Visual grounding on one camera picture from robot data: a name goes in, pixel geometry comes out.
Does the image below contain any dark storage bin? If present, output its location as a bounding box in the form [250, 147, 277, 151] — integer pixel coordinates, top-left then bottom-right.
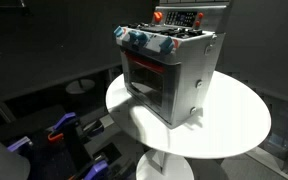
[262, 96, 288, 162]

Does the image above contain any white round table base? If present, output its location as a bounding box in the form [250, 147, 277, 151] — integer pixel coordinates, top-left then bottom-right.
[135, 148, 195, 180]

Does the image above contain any small blue stove knob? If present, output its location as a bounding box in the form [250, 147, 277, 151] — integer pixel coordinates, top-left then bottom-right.
[113, 25, 125, 38]

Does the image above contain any orange clamp lever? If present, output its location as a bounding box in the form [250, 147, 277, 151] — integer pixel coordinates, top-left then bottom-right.
[47, 132, 65, 144]

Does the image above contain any white round table top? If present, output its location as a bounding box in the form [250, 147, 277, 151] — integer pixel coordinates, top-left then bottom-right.
[105, 70, 272, 160]

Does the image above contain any large blue stove knob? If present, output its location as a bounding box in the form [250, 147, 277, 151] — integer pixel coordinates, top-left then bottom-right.
[128, 30, 149, 46]

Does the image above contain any grey rounded robot base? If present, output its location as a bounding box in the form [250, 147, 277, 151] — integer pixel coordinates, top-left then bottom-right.
[0, 128, 32, 180]

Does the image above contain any purple clamp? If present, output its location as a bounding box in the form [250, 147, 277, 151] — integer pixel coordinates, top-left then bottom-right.
[6, 135, 34, 153]
[83, 159, 110, 180]
[52, 112, 77, 132]

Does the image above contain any orange stove knob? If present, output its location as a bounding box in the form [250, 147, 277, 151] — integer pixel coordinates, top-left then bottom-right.
[152, 11, 164, 24]

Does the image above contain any red oven door handle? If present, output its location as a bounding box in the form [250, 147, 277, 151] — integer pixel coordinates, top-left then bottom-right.
[125, 52, 167, 74]

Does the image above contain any grey round pedestal base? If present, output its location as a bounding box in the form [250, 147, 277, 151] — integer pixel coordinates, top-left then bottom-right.
[65, 78, 96, 95]

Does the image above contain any grey toy stove oven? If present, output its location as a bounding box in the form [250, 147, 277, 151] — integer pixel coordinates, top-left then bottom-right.
[113, 4, 228, 130]

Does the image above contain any black clamp handle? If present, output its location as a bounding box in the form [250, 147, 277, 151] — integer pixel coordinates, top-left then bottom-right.
[82, 119, 105, 138]

